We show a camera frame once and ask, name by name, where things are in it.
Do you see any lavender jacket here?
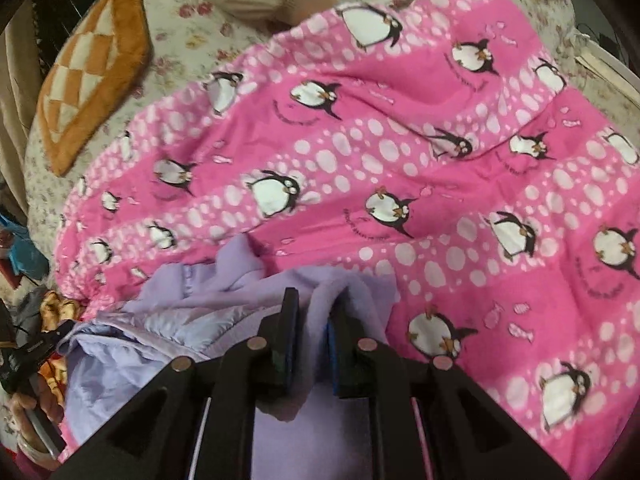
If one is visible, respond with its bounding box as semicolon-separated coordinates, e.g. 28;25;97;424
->
62;235;401;480

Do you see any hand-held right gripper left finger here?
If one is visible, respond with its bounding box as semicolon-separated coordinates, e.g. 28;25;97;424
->
50;287;301;480

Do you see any orange yellow printed cloth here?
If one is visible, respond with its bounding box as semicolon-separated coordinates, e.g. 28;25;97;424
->
39;290;87;402

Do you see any beige curtain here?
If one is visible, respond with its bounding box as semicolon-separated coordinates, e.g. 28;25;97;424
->
0;7;48;221

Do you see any blue plastic bag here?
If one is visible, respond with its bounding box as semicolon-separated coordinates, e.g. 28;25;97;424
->
0;212;49;274

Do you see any pink penguin print blanket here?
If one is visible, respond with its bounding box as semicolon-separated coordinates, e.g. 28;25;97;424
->
52;0;640;480

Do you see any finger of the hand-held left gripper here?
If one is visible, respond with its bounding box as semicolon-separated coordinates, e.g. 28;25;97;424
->
46;322;77;349

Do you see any floral quilt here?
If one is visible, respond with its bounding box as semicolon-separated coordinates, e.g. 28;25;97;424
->
22;0;601;243

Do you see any person's left hand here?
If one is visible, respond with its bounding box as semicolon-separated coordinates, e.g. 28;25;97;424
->
9;382;67;431

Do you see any grey cloth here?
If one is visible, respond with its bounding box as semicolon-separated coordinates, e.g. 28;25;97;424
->
12;285;49;332

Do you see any orange checkered cushion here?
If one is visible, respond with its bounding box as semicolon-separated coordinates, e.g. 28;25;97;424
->
36;0;154;179

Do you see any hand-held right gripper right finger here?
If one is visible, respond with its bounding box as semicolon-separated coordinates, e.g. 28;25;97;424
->
326;292;571;480

